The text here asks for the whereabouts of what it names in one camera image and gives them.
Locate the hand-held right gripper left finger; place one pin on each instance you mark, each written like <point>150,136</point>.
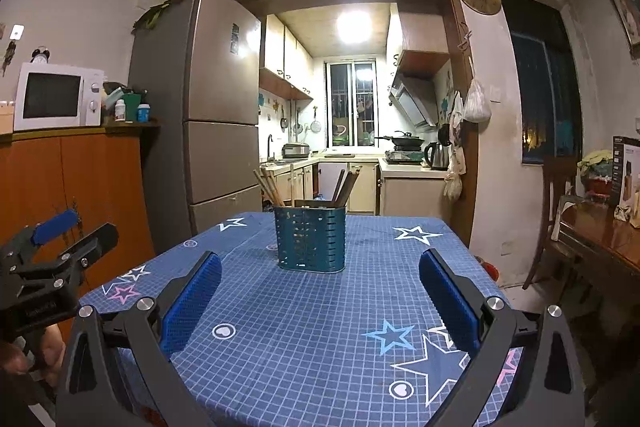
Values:
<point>192,302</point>

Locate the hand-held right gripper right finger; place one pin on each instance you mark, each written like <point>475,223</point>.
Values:
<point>452,302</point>

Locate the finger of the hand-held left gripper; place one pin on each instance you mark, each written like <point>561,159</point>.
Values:
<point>95,242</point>
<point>52,227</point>

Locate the teal metal utensil holder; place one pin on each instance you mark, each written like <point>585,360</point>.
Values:
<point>310,237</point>

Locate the set of wooden chopsticks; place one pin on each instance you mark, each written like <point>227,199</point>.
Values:
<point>272,192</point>

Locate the person's left hand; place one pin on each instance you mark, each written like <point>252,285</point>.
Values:
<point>52,352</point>

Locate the orange wooden cabinet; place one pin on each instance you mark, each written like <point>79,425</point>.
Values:
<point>75,187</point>

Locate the cream lower kitchen cabinets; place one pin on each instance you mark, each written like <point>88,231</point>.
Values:
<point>410,192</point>

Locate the cream kitchen cabinets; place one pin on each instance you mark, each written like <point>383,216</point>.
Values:
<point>410,192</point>
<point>282,57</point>

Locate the pink box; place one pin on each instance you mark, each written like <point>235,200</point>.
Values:
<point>6,116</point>

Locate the blue checked star tablecloth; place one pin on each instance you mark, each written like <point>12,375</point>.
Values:
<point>310,332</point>

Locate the white microwave oven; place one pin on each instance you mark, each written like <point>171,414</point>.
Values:
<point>50,97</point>

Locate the white pill bottle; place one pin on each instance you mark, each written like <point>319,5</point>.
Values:
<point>120,110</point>

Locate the green plastic container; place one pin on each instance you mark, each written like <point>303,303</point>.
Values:
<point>132,105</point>

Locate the steel electric kettle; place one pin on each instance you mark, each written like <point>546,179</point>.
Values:
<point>437,156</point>

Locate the brown wooden chair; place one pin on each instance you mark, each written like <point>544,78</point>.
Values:
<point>552,187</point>

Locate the gas stove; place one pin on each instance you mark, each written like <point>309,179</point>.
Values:
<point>402,156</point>

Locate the glossy wooden side table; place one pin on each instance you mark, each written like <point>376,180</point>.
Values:
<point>600,247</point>

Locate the black wok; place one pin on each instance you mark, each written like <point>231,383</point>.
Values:
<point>402,140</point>

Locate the small alarm clock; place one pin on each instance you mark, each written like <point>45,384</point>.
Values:
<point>40,56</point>

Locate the rice cooker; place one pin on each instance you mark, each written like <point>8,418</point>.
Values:
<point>296,151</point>

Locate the flower basket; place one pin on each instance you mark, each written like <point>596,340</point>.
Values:
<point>595,172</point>

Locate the hanging white plastic bag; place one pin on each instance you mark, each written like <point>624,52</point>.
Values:
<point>476,105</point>

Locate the grey refrigerator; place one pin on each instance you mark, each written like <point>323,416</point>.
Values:
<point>215,82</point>

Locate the steel range hood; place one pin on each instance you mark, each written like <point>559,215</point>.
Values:
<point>412,102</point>

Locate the black product box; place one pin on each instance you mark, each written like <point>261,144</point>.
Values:
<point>625,172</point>

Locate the kitchen window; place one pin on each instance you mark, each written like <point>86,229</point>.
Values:
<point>350,104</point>

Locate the green leafy bundle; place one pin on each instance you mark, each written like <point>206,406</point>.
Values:
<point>155,12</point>

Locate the dark barred window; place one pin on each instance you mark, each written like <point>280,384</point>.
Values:
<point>545,77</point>

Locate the refrigerator door sticker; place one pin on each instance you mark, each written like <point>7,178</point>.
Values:
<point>235,38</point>

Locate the cream upper kitchen cabinets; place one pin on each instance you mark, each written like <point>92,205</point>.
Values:
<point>282,57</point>

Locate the round kitchen ceiling light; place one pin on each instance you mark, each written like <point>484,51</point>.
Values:
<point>354,27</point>

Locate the hanging bags on door frame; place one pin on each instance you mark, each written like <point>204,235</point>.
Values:
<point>454,167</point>

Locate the hanging wall ornament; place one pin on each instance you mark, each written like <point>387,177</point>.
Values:
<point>9,54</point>

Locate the white wall socket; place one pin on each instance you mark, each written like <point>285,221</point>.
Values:
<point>17,32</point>

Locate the white light switch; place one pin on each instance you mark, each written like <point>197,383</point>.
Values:
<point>495,93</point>

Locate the framed wall picture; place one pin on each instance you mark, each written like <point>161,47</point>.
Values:
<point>627,19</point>

